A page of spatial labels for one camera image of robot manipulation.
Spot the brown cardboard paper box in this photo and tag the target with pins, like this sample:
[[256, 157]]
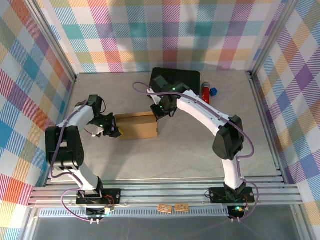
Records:
[[137, 127]]

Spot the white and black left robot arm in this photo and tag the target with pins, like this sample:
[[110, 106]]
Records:
[[67, 147]]

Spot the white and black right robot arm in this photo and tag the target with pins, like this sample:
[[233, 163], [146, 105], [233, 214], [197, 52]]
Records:
[[200, 110]]

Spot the black case with metal latches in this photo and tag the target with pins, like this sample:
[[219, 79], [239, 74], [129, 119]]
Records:
[[185, 77]]

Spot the red glitter microphone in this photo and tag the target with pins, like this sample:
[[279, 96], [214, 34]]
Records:
[[206, 95]]

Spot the small blue cube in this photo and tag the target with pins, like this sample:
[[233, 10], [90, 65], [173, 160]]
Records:
[[214, 92]]

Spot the small orange circuit board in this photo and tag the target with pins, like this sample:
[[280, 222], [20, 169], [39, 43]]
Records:
[[164, 208], [181, 207]]

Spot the aluminium base frame rails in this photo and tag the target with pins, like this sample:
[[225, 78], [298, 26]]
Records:
[[162, 192]]

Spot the aluminium side frame rail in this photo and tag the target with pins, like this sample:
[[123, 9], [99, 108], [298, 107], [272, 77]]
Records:
[[264, 112]]

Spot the aluminium left frame post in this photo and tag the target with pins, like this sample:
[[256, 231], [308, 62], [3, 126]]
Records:
[[51, 37]]

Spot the aluminium frame post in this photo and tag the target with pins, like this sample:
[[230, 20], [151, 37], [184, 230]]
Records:
[[271, 37], [51, 37]]

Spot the aluminium right frame post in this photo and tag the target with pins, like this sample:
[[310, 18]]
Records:
[[271, 37]]

